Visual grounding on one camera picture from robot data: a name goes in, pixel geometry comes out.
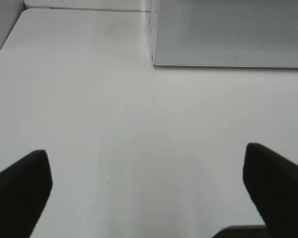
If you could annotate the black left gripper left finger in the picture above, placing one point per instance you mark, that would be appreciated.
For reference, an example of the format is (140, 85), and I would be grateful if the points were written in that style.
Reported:
(25, 187)

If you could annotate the white microwave oven body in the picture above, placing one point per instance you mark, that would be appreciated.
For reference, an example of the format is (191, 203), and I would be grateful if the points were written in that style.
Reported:
(150, 15)

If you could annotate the white microwave door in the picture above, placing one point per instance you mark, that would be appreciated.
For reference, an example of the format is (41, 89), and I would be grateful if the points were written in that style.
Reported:
(229, 33)

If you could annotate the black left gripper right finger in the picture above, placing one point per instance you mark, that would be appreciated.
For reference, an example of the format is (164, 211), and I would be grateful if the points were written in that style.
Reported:
(272, 183)

